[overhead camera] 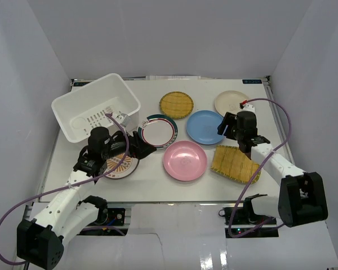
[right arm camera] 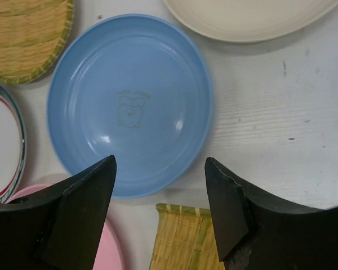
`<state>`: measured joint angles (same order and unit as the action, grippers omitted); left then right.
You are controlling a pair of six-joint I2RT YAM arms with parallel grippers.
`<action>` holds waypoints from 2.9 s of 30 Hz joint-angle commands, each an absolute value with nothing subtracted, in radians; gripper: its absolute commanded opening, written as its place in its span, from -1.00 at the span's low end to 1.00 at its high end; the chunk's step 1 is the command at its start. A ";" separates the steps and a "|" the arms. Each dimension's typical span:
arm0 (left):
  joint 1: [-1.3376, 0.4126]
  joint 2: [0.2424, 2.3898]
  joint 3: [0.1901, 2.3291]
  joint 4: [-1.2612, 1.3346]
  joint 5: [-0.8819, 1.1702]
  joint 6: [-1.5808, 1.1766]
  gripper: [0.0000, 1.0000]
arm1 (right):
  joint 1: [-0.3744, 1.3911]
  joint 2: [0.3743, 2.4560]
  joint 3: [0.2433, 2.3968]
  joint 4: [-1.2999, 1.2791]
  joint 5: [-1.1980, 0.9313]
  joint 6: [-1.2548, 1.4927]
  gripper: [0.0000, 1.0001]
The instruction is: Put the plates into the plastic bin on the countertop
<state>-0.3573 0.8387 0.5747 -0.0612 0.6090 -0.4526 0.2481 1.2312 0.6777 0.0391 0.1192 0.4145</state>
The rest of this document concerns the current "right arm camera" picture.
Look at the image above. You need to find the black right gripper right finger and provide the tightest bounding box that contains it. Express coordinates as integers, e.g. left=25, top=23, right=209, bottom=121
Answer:
left=204, top=157, right=338, bottom=269

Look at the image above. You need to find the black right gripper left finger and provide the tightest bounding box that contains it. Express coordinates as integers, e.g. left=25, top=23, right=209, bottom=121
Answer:
left=0, top=156, right=117, bottom=269

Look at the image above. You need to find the white plate red green rim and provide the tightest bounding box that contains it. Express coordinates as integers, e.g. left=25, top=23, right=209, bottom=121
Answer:
left=0, top=85, right=27, bottom=203

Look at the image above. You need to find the cream plate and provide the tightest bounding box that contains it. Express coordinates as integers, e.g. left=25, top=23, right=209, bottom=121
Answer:
left=165, top=0, right=338, bottom=43

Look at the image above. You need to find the pink plastic plate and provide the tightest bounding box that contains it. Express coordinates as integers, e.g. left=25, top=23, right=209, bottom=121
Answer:
left=8, top=184, right=124, bottom=270

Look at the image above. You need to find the fan-shaped woven bamboo tray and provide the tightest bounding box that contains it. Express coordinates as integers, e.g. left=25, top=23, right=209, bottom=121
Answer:
left=150, top=203, right=225, bottom=270

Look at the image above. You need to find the blue plastic plate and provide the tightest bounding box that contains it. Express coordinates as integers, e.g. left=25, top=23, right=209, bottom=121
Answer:
left=47, top=13, right=214, bottom=199

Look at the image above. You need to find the round woven bamboo tray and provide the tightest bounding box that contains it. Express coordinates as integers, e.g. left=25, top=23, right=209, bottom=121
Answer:
left=0, top=0, right=74, bottom=85

